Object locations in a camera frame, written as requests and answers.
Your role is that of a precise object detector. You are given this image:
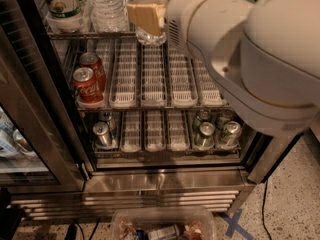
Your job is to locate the black cable on floor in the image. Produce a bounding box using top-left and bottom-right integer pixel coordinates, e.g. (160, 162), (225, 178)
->
(261, 179), (273, 240)

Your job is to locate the bottom wire shelf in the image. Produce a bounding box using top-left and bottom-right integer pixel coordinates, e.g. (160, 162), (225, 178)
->
(95, 148), (240, 159)

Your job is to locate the red cola can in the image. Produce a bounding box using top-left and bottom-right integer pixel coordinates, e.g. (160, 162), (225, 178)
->
(79, 52), (106, 92)
(73, 67), (103, 103)

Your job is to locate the rear red cola can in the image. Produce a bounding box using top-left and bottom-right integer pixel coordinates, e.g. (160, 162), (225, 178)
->
(79, 52), (106, 92)

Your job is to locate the glass fridge door left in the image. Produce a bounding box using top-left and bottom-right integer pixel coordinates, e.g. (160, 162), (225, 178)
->
(0, 0), (87, 195)

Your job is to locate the front red cola can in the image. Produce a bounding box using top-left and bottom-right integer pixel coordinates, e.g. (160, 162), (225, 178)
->
(73, 67), (103, 103)

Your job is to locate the rear blue silver can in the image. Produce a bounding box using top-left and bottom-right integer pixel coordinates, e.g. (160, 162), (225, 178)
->
(99, 112), (117, 139)

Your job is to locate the green can bottom rear left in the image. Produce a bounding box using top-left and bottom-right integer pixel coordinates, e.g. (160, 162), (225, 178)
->
(192, 109), (212, 131)

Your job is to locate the black plug on floor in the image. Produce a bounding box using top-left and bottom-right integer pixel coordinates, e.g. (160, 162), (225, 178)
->
(64, 224), (77, 240)

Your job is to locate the front silver energy drink can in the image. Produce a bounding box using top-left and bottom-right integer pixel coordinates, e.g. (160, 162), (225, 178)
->
(93, 122), (112, 146)

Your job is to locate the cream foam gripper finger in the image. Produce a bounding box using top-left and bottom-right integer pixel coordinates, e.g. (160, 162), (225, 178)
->
(127, 3), (166, 36)

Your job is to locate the green can bottom rear right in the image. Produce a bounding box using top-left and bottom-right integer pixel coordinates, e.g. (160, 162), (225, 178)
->
(215, 109), (235, 130)

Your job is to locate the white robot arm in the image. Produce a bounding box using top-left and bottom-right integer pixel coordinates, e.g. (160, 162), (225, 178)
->
(127, 0), (320, 137)

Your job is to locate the green white soda bottle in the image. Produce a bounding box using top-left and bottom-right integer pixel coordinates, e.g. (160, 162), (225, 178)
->
(40, 0), (88, 20)

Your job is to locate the clear plastic bin on floor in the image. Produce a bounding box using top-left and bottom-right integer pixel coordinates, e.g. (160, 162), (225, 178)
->
(110, 206), (215, 240)

